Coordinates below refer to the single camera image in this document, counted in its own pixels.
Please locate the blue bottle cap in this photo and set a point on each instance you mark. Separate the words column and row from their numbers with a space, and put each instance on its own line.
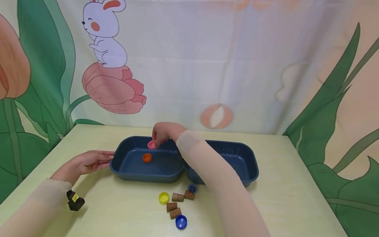
column 181, row 222

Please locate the person's right forearm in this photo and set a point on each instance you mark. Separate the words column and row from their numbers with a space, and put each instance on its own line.
column 219, row 184

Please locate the purple bottle cap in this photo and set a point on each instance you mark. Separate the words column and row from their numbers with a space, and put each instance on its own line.
column 192, row 188

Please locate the person's left fingers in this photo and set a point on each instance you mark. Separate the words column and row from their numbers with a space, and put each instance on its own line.
column 102, row 155

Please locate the yellow bottle cap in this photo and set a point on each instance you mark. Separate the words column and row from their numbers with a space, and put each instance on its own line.
column 164, row 198

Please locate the brown cork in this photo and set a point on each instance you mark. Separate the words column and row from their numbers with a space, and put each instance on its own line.
column 178, row 197
column 189, row 195
column 175, row 213
column 171, row 207

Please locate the black wrist band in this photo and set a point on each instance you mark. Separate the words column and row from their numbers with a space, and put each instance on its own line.
column 75, row 200

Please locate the person's left hand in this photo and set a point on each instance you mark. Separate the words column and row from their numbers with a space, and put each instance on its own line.
column 78, row 164

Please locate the orange bottle cap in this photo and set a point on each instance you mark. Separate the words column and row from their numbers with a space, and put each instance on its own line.
column 147, row 158

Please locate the pink bottle cap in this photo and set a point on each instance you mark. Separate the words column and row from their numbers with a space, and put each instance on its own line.
column 151, row 144

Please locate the person's left thumb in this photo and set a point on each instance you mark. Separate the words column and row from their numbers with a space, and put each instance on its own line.
column 99, row 167

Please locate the person's right hand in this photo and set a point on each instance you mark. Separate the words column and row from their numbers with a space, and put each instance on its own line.
column 167, row 131

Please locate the person's left forearm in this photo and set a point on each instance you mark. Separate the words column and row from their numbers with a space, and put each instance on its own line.
column 35, row 210

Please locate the person's right fingers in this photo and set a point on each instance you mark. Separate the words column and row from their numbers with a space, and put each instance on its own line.
column 159, row 137

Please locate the dark blue plastic tray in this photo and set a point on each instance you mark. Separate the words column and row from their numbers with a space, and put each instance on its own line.
column 139, row 164
column 239, row 161

